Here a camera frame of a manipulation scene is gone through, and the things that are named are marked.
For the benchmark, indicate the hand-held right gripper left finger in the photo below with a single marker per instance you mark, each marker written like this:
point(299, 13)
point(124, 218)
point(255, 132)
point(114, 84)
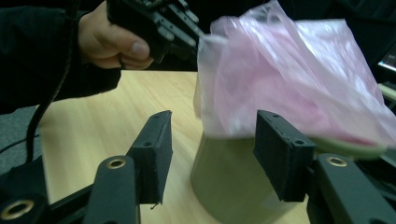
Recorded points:
point(152, 155)

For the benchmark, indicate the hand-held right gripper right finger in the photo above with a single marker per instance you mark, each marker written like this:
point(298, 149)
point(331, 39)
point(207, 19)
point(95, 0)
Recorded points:
point(283, 155)

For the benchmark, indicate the green plastic trash bin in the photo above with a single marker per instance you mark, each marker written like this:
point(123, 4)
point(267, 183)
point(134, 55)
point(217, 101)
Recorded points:
point(230, 180)

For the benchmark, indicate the pink plastic trash bag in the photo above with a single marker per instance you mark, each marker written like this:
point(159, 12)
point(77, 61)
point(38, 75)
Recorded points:
point(274, 77)

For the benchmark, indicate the dark monitor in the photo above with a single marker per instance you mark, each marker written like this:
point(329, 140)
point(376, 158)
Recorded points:
point(388, 60)

